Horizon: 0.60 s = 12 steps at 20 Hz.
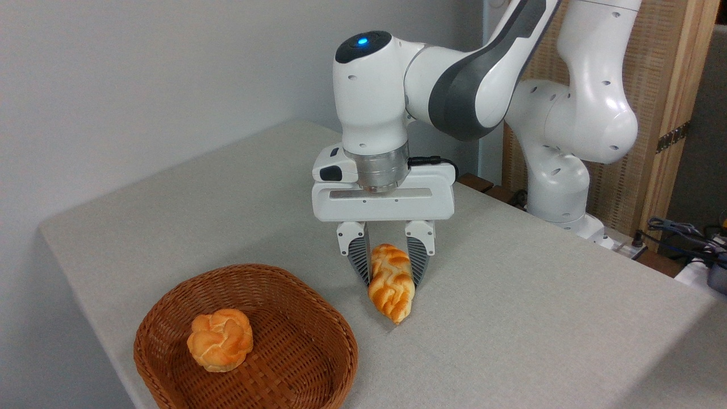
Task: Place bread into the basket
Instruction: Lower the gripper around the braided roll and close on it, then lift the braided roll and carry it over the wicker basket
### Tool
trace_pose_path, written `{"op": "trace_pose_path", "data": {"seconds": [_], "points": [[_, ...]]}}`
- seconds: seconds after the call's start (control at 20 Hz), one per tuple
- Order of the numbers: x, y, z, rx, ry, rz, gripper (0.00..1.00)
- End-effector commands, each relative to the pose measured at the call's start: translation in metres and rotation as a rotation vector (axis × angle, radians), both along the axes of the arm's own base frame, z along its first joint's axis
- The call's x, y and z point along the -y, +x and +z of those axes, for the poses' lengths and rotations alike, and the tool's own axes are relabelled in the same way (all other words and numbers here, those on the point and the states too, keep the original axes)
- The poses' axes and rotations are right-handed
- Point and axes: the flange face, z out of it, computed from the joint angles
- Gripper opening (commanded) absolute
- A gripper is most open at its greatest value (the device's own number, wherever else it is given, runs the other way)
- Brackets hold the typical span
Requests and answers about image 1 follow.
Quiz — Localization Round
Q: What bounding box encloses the brown wicker basket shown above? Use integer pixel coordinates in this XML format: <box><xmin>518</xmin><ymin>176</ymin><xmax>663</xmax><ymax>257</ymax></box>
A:
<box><xmin>133</xmin><ymin>263</ymin><xmax>359</xmax><ymax>409</ymax></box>

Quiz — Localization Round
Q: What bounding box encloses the cables and power strip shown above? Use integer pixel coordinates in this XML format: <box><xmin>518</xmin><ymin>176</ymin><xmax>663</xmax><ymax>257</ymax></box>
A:
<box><xmin>646</xmin><ymin>216</ymin><xmax>727</xmax><ymax>269</ymax></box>

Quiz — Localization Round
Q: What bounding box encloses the long braided bread loaf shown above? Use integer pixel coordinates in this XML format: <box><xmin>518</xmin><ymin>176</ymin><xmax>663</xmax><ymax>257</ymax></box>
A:
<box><xmin>367</xmin><ymin>244</ymin><xmax>416</xmax><ymax>325</ymax></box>

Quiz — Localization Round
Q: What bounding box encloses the white box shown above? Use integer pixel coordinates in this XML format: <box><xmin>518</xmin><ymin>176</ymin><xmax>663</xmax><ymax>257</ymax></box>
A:
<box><xmin>674</xmin><ymin>258</ymin><xmax>727</xmax><ymax>301</ymax></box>

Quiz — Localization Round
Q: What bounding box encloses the black metal screen hinge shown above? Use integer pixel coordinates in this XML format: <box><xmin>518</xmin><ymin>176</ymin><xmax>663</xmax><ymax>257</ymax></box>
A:
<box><xmin>656</xmin><ymin>121</ymin><xmax>691</xmax><ymax>154</ymax></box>

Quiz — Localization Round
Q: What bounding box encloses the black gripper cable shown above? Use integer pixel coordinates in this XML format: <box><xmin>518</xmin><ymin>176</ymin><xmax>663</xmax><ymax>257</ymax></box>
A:
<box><xmin>407</xmin><ymin>156</ymin><xmax>459</xmax><ymax>183</ymax></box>

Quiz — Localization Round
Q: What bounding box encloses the round knotted bread roll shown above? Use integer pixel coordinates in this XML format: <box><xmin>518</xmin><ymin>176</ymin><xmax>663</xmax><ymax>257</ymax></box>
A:
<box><xmin>187</xmin><ymin>308</ymin><xmax>254</xmax><ymax>373</ymax></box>

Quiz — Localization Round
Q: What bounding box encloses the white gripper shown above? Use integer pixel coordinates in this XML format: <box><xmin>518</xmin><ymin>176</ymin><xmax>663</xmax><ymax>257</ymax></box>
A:
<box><xmin>311</xmin><ymin>144</ymin><xmax>457</xmax><ymax>288</ymax></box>

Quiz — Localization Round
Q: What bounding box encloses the grey tablecloth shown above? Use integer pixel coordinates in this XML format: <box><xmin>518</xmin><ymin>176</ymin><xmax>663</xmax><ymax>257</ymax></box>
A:
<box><xmin>39</xmin><ymin>119</ymin><xmax>727</xmax><ymax>409</ymax></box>

